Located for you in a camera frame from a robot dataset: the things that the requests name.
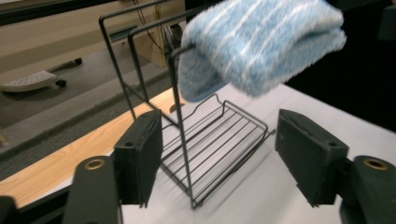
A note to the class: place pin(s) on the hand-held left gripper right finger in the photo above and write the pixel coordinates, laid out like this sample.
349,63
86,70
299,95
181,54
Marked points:
308,155

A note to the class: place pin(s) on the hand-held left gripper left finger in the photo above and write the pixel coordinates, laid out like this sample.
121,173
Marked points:
140,155

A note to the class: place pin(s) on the blue striped cloth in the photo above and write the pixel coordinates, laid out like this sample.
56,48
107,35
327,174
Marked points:
258,46

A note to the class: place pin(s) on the grey chair base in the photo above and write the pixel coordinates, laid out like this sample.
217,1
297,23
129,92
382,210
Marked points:
31,81

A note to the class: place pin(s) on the light wooden desk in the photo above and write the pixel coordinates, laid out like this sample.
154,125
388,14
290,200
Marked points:
62,40

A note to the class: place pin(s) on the black metal crossbar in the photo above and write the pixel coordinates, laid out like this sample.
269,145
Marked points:
46,12

